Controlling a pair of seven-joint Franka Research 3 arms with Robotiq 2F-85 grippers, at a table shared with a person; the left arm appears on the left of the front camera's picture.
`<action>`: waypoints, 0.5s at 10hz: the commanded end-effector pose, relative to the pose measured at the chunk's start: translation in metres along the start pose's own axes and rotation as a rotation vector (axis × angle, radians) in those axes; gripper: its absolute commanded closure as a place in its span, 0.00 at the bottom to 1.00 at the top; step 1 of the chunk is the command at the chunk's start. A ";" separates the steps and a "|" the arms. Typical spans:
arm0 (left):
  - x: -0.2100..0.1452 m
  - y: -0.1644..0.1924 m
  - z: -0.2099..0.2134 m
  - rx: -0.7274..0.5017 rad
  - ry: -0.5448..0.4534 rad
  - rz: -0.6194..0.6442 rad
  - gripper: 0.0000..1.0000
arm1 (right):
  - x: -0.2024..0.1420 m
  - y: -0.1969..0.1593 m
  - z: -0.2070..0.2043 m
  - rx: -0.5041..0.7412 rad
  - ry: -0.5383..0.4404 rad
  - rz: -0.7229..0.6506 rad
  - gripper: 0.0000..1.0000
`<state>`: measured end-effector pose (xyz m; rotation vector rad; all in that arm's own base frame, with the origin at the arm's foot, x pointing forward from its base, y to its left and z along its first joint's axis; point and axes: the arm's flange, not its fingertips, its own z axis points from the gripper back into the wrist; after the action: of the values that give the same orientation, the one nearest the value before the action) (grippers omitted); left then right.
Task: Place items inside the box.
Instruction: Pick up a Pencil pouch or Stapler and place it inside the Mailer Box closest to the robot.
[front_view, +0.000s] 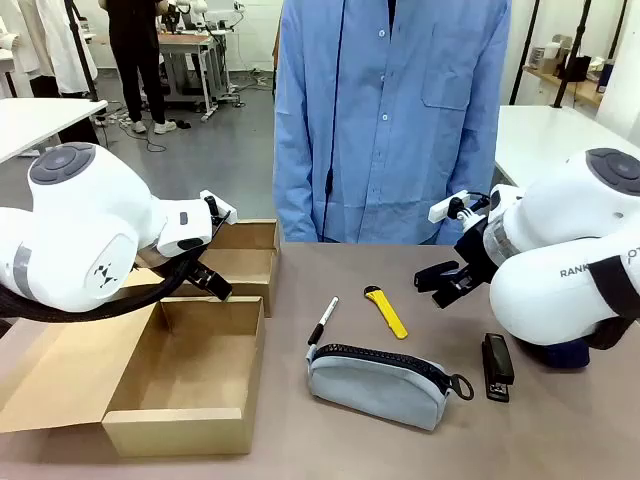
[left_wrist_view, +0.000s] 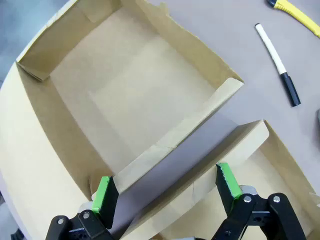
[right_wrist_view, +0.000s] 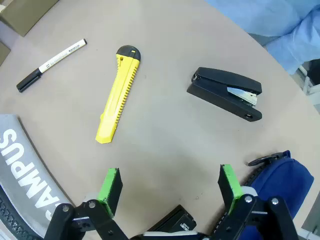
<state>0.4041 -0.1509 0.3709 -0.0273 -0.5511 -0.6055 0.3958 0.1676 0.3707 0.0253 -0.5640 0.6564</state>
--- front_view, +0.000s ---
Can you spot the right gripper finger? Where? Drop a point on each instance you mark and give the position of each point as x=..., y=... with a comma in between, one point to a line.
x=435, y=277
x=452, y=295

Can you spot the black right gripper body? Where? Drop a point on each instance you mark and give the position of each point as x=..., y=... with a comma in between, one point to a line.
x=477, y=255

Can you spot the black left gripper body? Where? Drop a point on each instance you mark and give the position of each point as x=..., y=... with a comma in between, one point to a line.
x=201, y=274

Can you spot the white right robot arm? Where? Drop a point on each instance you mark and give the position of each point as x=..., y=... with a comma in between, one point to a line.
x=555, y=250

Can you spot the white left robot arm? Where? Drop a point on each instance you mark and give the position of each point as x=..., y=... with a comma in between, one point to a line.
x=90, y=220

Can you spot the cardboard box with divider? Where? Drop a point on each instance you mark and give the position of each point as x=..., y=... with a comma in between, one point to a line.
x=250, y=265

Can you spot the open cardboard box with lid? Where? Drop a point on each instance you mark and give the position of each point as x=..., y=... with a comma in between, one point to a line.
x=195, y=350

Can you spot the yellow utility knife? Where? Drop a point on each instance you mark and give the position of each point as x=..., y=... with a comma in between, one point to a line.
x=387, y=315

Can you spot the black stapler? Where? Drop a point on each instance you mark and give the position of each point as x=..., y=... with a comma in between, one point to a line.
x=497, y=365

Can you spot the black and white marker pen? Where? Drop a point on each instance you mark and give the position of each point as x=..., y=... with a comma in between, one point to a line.
x=324, y=320

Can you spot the grey zippered pencil case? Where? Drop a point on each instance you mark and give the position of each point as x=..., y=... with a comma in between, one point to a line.
x=375, y=387

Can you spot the white table with thick top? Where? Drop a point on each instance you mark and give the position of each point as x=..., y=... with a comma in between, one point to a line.
x=545, y=140

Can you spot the person in blue shirt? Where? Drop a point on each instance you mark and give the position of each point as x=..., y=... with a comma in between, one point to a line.
x=400, y=125

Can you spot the wooden shelf with boxes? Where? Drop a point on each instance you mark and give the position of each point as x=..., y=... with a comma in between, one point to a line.
x=555, y=75

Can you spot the thin black pole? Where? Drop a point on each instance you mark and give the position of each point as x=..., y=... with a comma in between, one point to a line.
x=525, y=50

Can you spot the thick black stand pole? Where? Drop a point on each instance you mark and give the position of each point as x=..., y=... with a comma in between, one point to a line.
x=570, y=65

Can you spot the background workbench with robot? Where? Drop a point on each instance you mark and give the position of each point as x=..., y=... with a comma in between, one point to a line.
x=192, y=55

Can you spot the white table with thin top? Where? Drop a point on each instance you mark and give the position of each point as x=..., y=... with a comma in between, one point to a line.
x=35, y=120

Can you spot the person in black clothes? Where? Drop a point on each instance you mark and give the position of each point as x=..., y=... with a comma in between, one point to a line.
x=137, y=55

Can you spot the black tripod stand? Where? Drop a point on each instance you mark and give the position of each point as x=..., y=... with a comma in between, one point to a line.
x=82, y=55

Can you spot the person in white coat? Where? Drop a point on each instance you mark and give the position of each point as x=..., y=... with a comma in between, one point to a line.
x=45, y=45

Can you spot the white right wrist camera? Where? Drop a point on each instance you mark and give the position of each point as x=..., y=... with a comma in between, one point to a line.
x=442, y=207

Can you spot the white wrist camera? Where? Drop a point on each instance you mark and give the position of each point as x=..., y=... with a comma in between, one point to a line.
x=216, y=202
x=442, y=207

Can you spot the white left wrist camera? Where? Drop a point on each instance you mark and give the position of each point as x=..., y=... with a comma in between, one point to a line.
x=216, y=202

